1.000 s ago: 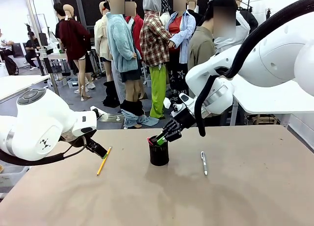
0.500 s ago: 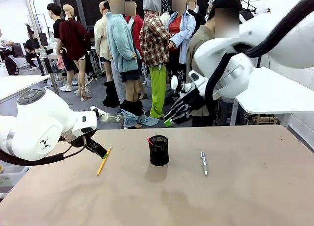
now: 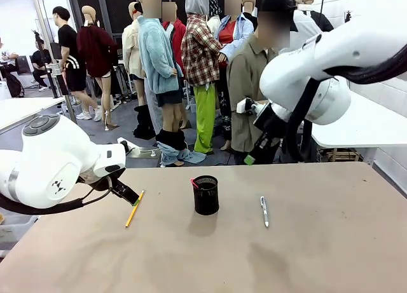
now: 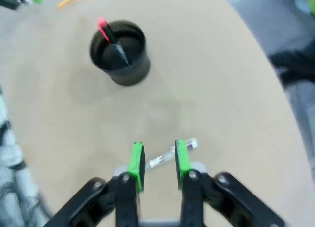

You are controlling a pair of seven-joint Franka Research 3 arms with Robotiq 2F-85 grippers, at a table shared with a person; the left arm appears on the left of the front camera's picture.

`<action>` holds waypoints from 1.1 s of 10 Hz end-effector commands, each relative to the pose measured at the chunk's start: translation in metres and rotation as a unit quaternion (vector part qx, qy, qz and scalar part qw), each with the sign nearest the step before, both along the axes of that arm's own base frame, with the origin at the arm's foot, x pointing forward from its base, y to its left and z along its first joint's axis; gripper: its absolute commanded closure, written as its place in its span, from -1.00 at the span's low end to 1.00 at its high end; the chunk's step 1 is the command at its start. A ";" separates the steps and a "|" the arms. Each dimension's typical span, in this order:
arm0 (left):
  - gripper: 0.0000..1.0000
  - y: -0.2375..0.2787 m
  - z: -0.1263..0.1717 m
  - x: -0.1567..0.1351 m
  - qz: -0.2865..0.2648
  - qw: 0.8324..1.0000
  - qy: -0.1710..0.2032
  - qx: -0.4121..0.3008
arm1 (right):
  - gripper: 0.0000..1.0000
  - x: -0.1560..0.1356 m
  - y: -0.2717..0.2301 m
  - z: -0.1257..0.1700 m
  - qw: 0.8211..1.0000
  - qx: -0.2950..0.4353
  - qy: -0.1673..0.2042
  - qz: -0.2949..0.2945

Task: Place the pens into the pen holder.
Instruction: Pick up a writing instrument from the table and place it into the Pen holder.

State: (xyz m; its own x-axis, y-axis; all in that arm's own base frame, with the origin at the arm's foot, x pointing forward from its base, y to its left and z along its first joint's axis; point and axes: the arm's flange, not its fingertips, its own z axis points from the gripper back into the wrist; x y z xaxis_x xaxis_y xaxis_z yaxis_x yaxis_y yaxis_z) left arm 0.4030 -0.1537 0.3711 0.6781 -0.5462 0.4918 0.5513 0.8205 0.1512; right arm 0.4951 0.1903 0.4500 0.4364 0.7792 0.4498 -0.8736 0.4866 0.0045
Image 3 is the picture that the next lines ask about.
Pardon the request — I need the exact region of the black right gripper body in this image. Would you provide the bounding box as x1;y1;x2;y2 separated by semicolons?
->
253;102;289;147

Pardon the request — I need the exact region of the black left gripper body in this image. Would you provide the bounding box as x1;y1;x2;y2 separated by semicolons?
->
78;167;127;192

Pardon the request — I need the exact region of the yellow pencil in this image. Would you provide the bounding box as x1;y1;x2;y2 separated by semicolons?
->
125;189;146;228

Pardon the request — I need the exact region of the white pen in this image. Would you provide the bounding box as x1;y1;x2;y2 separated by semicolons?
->
259;196;271;228

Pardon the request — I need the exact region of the black mesh pen holder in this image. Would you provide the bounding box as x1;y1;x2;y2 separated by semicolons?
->
192;175;221;216

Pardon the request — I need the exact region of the white power strip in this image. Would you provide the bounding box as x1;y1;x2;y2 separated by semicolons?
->
116;137;162;160

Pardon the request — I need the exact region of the person in olive shirt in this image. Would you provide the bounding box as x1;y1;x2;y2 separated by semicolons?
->
226;0;298;165

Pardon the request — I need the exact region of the large white table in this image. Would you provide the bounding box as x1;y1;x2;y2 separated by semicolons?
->
310;92;407;167

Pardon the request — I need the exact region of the figure in blue shirt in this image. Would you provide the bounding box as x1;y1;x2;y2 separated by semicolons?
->
217;0;256;151

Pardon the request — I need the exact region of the mannequin in plaid shirt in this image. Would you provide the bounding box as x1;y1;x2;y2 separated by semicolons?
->
180;0;228;156

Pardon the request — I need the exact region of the clear plastic bin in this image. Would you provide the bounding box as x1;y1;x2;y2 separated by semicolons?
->
0;213;41;259

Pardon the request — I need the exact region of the mannequin in white shirt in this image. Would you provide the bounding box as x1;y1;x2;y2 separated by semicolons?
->
291;0;322;50

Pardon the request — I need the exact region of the white table with grey legs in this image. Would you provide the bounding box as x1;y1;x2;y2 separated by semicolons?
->
0;96;65;133

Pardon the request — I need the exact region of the mannequin in black jacket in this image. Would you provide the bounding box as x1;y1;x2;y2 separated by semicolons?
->
304;0;335;33

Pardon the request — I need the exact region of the mannequin in dark coat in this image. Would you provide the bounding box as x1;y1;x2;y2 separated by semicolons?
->
242;0;259;32

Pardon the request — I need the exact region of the mannequin in maroon hoodie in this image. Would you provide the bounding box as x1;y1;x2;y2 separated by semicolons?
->
76;4;120;132

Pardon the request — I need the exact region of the mannequin in red jacket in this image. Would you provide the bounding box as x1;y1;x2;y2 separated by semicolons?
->
161;1;188;129

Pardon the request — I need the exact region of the black backpack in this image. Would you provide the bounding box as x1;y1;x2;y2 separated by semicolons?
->
5;72;25;99

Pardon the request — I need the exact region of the mannequin in cream jacket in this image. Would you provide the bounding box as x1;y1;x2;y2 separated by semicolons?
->
121;1;148;139

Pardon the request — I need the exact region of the mannequin in light blue fleece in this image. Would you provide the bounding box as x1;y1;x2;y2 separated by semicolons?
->
136;0;192;167

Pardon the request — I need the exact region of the man in black t-shirt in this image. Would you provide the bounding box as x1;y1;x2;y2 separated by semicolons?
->
52;6;103;122

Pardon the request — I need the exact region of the seated person in black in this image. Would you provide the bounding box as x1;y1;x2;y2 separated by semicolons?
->
30;39;53;92

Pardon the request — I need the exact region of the silver metal pole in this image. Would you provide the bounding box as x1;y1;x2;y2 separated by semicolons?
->
31;0;78;123

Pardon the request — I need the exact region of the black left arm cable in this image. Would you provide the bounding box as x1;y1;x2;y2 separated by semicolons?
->
0;177;114;216

